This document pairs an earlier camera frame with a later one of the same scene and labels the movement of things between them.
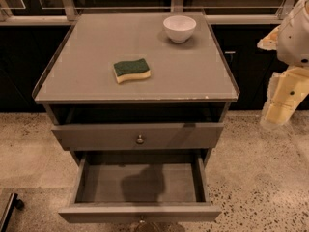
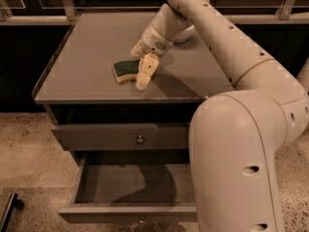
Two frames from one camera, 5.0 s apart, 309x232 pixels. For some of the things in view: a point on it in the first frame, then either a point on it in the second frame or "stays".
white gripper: x=294 y=41 to x=152 y=42
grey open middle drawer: x=120 y=187 stays
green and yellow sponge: x=125 y=71 stays
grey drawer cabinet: x=176 y=117 stays
